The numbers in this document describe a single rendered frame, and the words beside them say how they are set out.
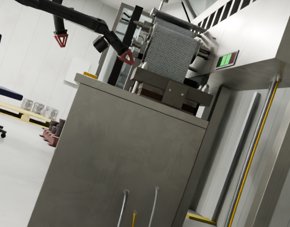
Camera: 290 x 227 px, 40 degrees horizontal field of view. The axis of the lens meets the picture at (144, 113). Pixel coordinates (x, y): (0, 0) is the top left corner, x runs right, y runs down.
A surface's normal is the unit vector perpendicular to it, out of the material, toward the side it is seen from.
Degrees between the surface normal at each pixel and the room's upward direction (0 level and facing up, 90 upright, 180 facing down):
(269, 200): 90
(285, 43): 90
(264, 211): 90
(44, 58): 90
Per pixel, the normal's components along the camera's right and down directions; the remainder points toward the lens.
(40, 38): 0.39, 0.13
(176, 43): 0.13, 0.03
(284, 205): -0.86, -0.32
